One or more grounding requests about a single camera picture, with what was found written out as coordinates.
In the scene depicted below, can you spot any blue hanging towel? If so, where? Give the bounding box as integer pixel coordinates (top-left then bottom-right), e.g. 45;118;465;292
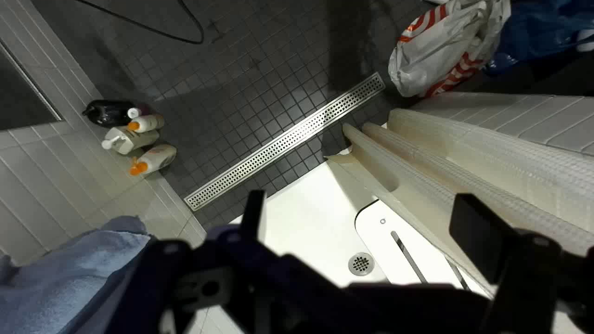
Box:
0;214;153;334

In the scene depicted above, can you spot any white pump bottle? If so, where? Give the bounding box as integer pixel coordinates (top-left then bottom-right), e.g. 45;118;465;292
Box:
101;125;162;157

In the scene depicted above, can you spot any white slotted shower seat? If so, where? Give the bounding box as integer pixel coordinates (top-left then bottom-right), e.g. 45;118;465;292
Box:
354;199;498;300

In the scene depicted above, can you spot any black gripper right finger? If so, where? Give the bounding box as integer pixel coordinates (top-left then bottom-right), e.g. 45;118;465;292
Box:
448;192;521;287

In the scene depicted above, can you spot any black floor cable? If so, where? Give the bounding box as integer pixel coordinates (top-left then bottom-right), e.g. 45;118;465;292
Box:
77;0;209;47

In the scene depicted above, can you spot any white shower base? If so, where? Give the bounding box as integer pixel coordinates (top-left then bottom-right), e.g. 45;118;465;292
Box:
231;155;374;294

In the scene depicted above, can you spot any round metal drain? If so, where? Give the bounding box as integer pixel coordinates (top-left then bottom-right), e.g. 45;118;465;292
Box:
348;251;378;279

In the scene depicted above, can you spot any black bottle white cap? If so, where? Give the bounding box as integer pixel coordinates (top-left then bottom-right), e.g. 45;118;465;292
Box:
81;99;151;129

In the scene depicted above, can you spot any white shower curtain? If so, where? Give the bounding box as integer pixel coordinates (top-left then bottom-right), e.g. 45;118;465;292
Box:
326;108;594;300

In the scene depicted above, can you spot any blue bag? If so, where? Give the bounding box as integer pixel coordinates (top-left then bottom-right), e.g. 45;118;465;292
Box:
485;0;594;79

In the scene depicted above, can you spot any long metal floor drain grate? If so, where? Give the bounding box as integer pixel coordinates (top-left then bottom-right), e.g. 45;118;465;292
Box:
183;71;389;214

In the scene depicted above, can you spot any large white bottle orange cap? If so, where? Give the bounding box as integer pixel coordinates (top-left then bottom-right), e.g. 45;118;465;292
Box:
129;144;179;179

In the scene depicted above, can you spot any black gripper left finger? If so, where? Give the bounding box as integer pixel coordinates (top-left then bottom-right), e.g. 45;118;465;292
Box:
240;188;270;246

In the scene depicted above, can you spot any small white bottle orange cap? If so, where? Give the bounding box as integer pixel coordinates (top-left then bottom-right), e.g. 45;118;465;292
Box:
127;114;168;134

